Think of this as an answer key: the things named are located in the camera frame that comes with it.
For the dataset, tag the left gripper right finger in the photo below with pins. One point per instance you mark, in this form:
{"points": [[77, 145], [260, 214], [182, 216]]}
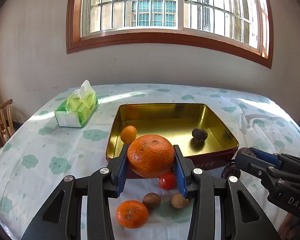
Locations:
{"points": [[241, 215]]}

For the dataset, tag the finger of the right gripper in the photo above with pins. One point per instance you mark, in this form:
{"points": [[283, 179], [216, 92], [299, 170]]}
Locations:
{"points": [[261, 170], [283, 162]]}

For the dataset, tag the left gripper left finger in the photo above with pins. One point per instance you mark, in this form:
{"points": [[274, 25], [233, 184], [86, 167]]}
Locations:
{"points": [[60, 215]]}

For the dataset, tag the smooth dark round fruit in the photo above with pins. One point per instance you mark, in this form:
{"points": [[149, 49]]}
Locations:
{"points": [[231, 170]]}

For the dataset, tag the small mandarin orange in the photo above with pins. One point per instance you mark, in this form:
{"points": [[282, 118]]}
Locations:
{"points": [[132, 214]]}

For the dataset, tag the brown longan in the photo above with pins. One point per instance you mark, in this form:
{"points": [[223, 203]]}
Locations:
{"points": [[178, 201], [151, 200]]}

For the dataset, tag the dark wrinkled fruit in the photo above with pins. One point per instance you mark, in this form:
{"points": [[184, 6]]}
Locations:
{"points": [[199, 135]]}

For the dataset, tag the red cherry tomato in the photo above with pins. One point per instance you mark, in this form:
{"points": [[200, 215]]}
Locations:
{"points": [[167, 181]]}

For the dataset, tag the large mandarin orange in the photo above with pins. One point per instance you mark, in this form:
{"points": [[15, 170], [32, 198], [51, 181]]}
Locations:
{"points": [[150, 156]]}

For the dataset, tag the yellow-orange kumquat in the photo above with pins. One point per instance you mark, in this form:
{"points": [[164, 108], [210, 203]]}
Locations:
{"points": [[128, 134]]}

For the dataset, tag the large wrinkled passion fruit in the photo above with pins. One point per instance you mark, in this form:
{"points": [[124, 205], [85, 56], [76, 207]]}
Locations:
{"points": [[247, 151]]}

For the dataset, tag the person's right hand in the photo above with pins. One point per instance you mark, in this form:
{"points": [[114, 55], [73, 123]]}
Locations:
{"points": [[290, 228]]}

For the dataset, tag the red gold toffee tin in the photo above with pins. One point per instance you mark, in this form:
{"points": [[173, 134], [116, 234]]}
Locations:
{"points": [[175, 122]]}

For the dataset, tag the wooden chair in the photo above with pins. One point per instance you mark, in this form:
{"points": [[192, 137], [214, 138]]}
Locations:
{"points": [[6, 123]]}

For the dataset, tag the green tissue pack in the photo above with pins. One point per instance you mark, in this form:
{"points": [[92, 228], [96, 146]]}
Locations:
{"points": [[76, 110]]}

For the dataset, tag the large wooden frame window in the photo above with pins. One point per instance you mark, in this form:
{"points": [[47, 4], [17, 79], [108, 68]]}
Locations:
{"points": [[242, 28]]}

